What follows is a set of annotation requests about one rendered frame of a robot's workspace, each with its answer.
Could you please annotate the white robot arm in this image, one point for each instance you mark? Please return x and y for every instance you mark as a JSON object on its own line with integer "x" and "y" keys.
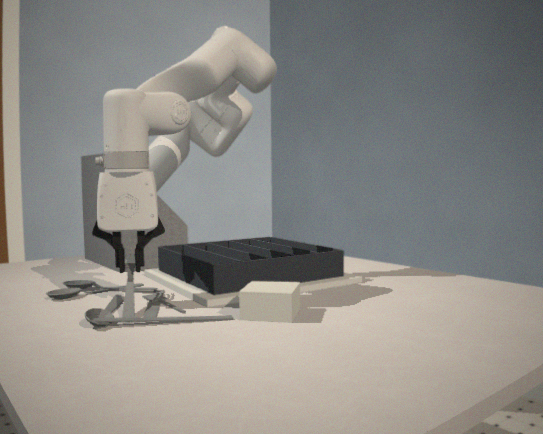
{"x": 215, "y": 67}

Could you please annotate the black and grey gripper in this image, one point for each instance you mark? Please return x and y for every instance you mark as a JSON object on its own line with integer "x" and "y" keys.
{"x": 127, "y": 201}

